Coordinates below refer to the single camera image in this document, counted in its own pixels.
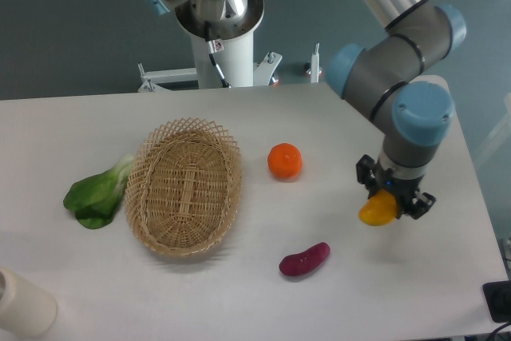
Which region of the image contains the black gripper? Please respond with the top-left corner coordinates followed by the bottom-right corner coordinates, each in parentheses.
top-left (355, 154), bottom-right (436, 220)

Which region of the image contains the yellow mango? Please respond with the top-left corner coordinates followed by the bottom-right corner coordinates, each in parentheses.
top-left (358, 189), bottom-right (398, 227)

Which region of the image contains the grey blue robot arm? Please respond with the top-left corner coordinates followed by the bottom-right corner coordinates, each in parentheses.
top-left (148, 0), bottom-right (466, 219)

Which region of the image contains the woven wicker basket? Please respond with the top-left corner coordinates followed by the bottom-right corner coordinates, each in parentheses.
top-left (125, 118), bottom-right (243, 257)

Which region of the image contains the orange tangerine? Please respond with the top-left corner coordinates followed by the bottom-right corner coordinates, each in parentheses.
top-left (267, 143), bottom-right (303, 180)

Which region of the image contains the purple sweet potato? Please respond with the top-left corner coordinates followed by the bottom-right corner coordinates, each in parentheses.
top-left (279, 242), bottom-right (331, 277)

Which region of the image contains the black device at edge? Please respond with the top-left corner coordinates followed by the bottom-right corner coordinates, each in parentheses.
top-left (482, 280), bottom-right (510, 323)

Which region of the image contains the green bok choy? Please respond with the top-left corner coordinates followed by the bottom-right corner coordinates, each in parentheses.
top-left (63, 154), bottom-right (135, 230)

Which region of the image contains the cream cylindrical bottle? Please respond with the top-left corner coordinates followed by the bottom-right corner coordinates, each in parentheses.
top-left (1, 267), bottom-right (57, 338)

